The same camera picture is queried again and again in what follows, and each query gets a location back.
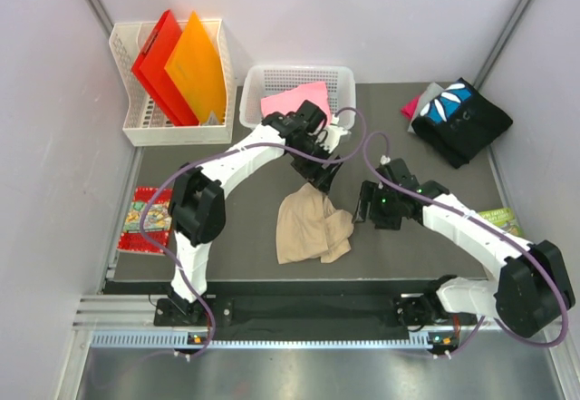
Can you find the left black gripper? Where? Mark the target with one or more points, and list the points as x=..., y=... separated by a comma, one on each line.
x=317, y=175

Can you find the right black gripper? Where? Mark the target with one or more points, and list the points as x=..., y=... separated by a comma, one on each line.
x=370, y=192

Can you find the beige t shirt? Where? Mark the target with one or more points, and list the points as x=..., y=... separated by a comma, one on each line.
x=309, y=226

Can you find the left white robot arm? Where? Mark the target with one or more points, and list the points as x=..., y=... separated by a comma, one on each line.
x=198, y=202

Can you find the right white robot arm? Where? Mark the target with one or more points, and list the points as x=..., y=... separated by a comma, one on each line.
x=527, y=287

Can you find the pink t shirt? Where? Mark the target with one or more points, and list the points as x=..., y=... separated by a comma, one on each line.
x=290, y=101

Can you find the white perforated plastic basket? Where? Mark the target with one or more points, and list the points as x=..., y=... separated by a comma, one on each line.
x=269, y=79

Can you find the magenta folded t shirt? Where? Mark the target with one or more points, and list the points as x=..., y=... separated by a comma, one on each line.
x=412, y=109

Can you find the green treehouse book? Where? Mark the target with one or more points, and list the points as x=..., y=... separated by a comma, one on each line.
x=504, y=219

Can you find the grey folded t shirt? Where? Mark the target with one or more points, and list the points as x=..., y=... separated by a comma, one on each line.
x=431, y=92

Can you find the orange clip file folder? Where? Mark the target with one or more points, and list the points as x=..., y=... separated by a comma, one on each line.
x=195, y=68

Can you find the white file organizer rack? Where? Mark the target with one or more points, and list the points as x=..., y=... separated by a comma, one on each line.
x=145, y=123

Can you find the red illustrated book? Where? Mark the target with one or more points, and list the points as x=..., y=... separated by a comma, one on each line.
x=157, y=223

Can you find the red clip file folder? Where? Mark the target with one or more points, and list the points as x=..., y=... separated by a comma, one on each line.
x=149, y=69

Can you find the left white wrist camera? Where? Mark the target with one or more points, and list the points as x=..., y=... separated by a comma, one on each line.
x=332, y=135

